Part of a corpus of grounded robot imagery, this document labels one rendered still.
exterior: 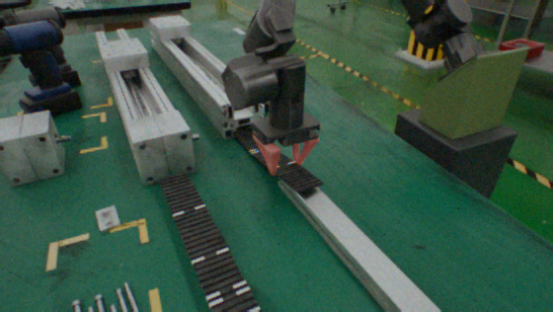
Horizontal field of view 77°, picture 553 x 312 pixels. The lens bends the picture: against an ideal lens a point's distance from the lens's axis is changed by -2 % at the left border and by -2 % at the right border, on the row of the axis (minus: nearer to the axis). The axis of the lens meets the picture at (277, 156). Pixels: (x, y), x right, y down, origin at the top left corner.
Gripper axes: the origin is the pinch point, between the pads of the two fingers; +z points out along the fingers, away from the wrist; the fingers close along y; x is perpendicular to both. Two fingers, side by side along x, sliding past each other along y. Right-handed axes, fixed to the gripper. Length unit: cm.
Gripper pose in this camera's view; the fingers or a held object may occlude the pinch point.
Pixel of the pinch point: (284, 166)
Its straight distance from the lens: 64.6
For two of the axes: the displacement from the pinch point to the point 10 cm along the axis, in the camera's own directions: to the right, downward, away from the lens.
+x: 4.7, 4.8, -7.4
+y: -8.8, 2.5, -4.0
